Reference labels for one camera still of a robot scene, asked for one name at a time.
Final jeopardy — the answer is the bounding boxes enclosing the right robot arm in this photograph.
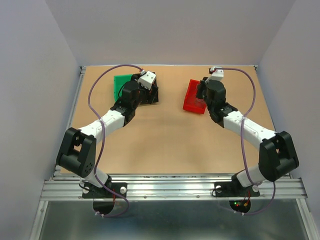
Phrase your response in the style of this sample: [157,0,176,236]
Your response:
[196,77,300,198]

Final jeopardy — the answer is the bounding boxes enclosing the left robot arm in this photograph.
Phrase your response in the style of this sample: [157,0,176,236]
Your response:
[56,80,159,197]

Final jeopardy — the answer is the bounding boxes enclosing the black plastic bin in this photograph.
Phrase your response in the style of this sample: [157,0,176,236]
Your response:
[136,72,159,105]

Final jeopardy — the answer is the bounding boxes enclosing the red plastic bin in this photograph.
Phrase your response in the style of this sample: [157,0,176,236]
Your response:
[182,79,206,115]

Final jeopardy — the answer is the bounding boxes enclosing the green plastic bin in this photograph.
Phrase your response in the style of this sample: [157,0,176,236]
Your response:
[113,74,132,102]

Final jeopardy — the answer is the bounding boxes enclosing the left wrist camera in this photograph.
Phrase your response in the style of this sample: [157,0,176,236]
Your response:
[137,70,157,90]

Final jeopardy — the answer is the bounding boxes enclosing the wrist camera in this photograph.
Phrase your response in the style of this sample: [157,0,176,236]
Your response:
[137,70,157,90]
[205,66,224,83]

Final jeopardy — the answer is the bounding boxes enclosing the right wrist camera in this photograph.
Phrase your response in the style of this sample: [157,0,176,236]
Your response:
[205,66,224,83]

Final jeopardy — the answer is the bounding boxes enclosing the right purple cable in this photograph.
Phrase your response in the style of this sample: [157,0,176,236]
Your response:
[214,66,277,216]

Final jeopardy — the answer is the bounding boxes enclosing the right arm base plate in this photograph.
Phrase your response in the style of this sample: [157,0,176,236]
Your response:
[211,181,260,198]

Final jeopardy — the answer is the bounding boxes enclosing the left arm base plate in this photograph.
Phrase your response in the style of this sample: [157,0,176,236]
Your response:
[79,181,128,199]

